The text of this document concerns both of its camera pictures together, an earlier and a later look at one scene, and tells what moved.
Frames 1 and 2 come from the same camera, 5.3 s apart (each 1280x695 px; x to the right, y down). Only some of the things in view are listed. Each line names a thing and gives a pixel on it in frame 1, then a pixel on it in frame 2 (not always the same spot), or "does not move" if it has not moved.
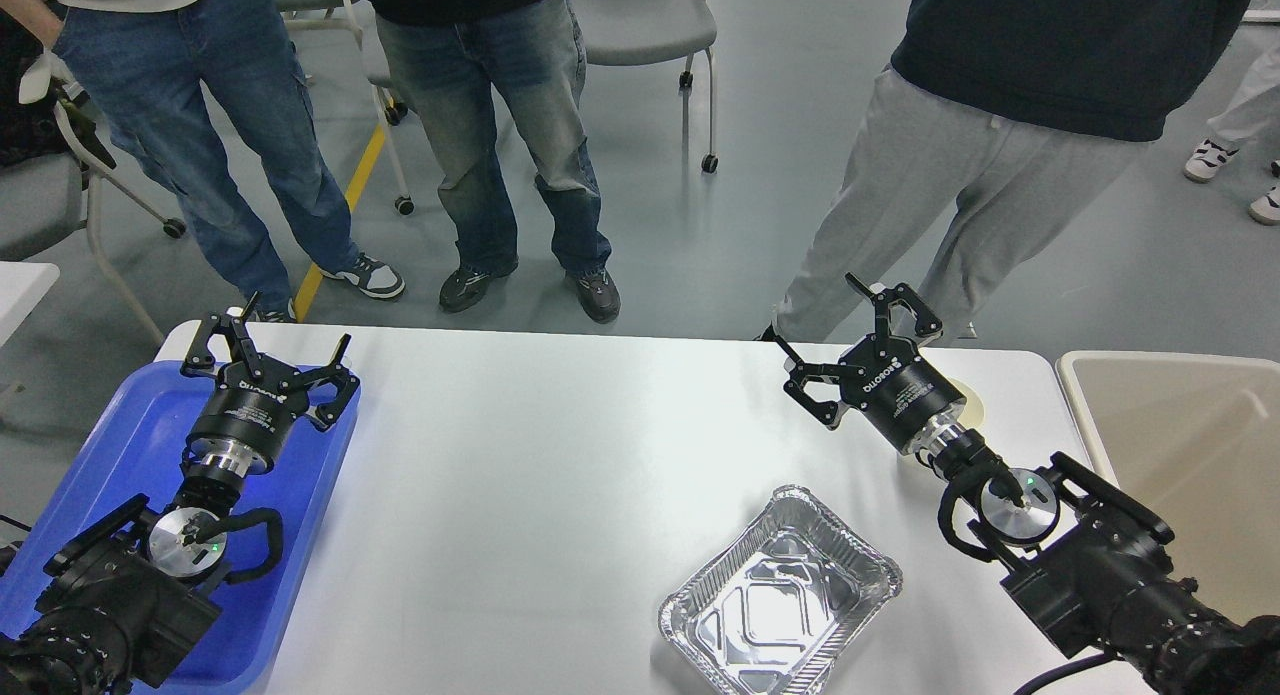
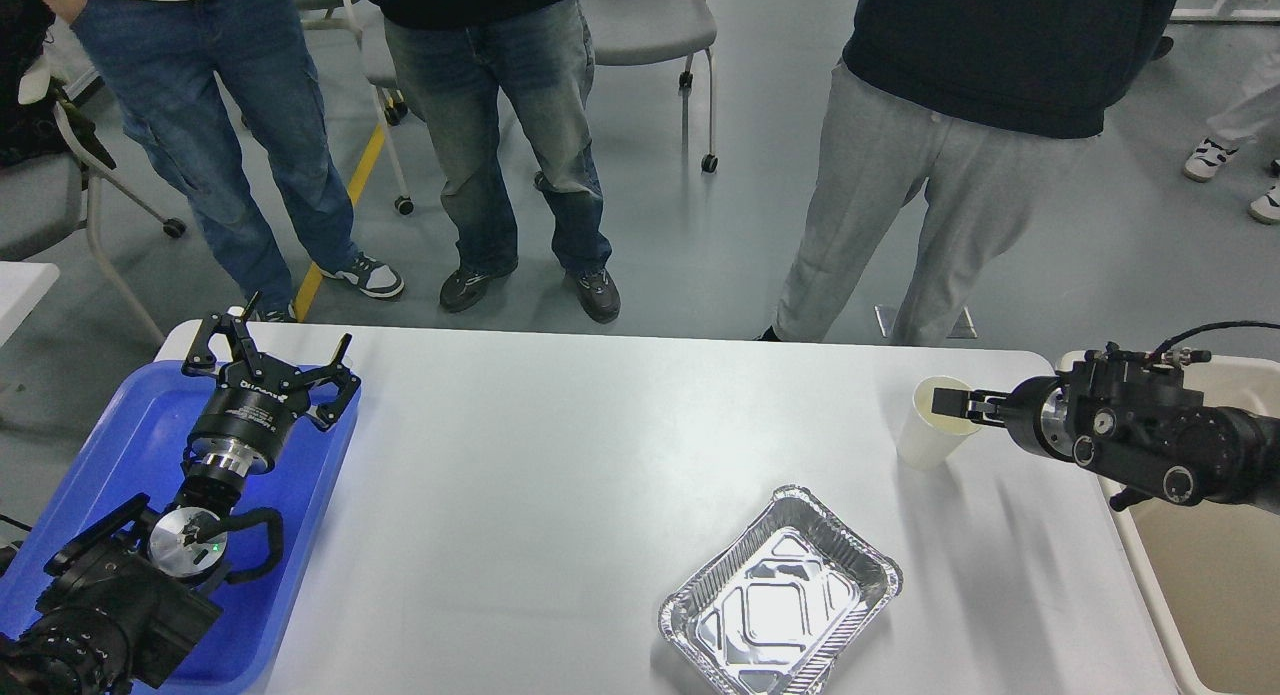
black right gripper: x=901 y=393 to x=1037 y=412
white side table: x=23 y=287 does not move
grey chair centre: x=642 y=21 does not move
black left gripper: x=250 y=413 does not move
